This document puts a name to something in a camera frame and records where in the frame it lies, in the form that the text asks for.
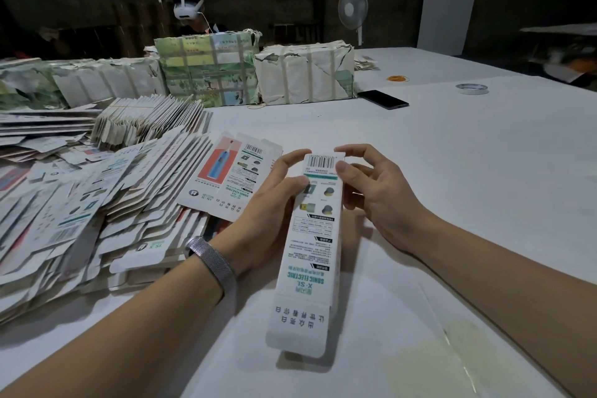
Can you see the person's left hand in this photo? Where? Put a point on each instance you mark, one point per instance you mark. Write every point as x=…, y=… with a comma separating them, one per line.
x=261, y=216

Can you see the person's right hand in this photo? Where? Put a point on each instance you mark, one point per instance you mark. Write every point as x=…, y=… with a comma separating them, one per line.
x=387, y=197

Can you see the toothbrush carton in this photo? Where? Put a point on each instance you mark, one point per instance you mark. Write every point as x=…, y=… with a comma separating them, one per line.
x=308, y=281

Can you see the fanned stack of white cartons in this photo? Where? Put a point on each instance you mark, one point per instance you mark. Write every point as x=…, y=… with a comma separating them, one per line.
x=149, y=120

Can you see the pile of cartons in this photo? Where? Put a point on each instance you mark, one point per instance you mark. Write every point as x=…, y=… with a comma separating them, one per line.
x=93, y=206

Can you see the person's right forearm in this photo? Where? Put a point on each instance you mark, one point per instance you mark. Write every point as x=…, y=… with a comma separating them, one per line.
x=508, y=295

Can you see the person's left forearm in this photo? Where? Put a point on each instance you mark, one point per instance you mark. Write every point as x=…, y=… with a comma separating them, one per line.
x=112, y=332

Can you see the grey band wristwatch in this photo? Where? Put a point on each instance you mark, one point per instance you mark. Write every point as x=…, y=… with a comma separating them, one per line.
x=213, y=264

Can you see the black smartphone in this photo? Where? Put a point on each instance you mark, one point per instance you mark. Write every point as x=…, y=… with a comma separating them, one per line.
x=382, y=99

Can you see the small orange tape roll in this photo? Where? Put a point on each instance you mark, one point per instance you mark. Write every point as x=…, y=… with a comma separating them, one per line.
x=396, y=78

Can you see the white tape roll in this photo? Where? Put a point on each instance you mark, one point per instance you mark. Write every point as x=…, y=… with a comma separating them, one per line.
x=459, y=89

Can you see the small white paper stack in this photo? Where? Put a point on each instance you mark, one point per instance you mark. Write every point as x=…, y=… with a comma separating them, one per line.
x=364, y=63

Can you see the green printed wrapped bundle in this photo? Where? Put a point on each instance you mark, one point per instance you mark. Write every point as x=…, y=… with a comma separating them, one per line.
x=207, y=66

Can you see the dark wooden chair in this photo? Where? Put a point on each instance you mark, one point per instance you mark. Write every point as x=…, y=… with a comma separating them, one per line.
x=294, y=34

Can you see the white standing fan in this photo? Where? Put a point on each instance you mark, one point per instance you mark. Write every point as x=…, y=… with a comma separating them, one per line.
x=353, y=5

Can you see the row of white wrapped bundles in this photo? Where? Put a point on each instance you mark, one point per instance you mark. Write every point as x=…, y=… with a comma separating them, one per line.
x=84, y=82

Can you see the cluttered side table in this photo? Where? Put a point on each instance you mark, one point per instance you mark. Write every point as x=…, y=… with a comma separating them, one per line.
x=564, y=57

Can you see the white head-mounted camera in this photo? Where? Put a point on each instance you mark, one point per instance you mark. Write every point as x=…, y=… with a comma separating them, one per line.
x=188, y=7

